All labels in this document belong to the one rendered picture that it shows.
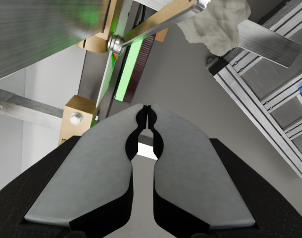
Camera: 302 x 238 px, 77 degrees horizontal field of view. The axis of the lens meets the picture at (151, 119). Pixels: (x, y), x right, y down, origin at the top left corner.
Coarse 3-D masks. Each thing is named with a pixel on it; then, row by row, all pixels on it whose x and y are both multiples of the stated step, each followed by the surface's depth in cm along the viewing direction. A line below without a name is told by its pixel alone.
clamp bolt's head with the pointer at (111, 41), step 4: (112, 32) 25; (112, 36) 24; (116, 36) 25; (112, 40) 24; (108, 44) 24; (112, 44) 24; (108, 48) 25; (112, 48) 25; (124, 48) 26; (116, 56) 34
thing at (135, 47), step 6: (138, 42) 39; (132, 48) 39; (138, 48) 39; (132, 54) 40; (126, 60) 41; (132, 60) 41; (126, 66) 41; (132, 66) 41; (126, 72) 42; (126, 78) 43; (120, 84) 43; (126, 84) 43; (120, 90) 44; (120, 96) 45
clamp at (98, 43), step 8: (112, 0) 21; (120, 0) 23; (112, 8) 21; (120, 8) 25; (112, 16) 22; (104, 24) 22; (112, 24) 23; (104, 32) 22; (88, 40) 23; (96, 40) 23; (104, 40) 24; (88, 48) 23; (96, 48) 24; (104, 48) 24
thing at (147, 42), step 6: (150, 36) 38; (144, 42) 39; (150, 42) 39; (144, 48) 39; (144, 54) 40; (138, 60) 40; (144, 60) 40; (138, 66) 41; (138, 72) 42; (132, 78) 42; (138, 78) 42; (132, 84) 43; (126, 90) 44; (132, 90) 44; (126, 96) 45; (132, 96) 45; (126, 102) 46
